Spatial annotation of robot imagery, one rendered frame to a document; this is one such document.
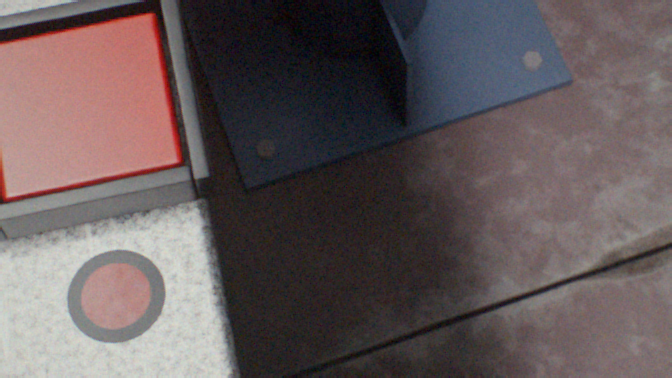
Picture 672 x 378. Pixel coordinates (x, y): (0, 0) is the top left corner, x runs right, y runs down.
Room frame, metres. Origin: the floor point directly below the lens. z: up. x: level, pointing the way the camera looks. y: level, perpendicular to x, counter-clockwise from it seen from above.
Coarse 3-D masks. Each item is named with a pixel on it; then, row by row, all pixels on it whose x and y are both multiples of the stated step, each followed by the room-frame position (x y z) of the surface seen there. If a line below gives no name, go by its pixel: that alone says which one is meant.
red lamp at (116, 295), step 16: (96, 272) 0.16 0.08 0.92; (112, 272) 0.16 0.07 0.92; (128, 272) 0.16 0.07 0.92; (96, 288) 0.15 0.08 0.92; (112, 288) 0.15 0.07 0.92; (128, 288) 0.15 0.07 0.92; (144, 288) 0.15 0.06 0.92; (96, 304) 0.15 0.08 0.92; (112, 304) 0.15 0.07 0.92; (128, 304) 0.15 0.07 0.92; (144, 304) 0.15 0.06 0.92; (96, 320) 0.14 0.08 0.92; (112, 320) 0.14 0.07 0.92; (128, 320) 0.14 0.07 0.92
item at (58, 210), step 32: (96, 0) 0.25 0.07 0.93; (128, 0) 0.25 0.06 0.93; (160, 0) 0.25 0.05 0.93; (0, 32) 0.25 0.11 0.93; (32, 32) 0.25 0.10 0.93; (192, 96) 0.21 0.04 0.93; (192, 128) 0.20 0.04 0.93; (192, 160) 0.19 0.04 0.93; (0, 192) 0.19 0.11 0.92; (64, 192) 0.18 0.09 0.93; (96, 192) 0.18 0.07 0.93; (128, 192) 0.18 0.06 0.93; (160, 192) 0.18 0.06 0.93; (192, 192) 0.18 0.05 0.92; (0, 224) 0.18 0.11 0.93; (32, 224) 0.18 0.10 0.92; (64, 224) 0.18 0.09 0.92
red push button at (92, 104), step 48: (0, 48) 0.24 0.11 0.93; (48, 48) 0.24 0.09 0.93; (96, 48) 0.24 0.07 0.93; (144, 48) 0.23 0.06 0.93; (0, 96) 0.22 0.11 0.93; (48, 96) 0.22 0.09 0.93; (96, 96) 0.22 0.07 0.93; (144, 96) 0.22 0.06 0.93; (0, 144) 0.20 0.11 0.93; (48, 144) 0.20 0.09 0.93; (96, 144) 0.20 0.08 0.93; (144, 144) 0.20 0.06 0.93; (48, 192) 0.18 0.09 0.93
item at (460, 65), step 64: (192, 0) 0.78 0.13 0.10; (256, 0) 0.80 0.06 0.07; (320, 0) 0.75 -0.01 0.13; (384, 0) 0.73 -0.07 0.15; (448, 0) 0.81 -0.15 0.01; (512, 0) 0.80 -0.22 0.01; (256, 64) 0.75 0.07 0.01; (320, 64) 0.74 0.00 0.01; (384, 64) 0.72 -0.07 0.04; (448, 64) 0.72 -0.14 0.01; (512, 64) 0.72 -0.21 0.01; (256, 128) 0.67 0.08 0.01; (320, 128) 0.66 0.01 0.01; (384, 128) 0.65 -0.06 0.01
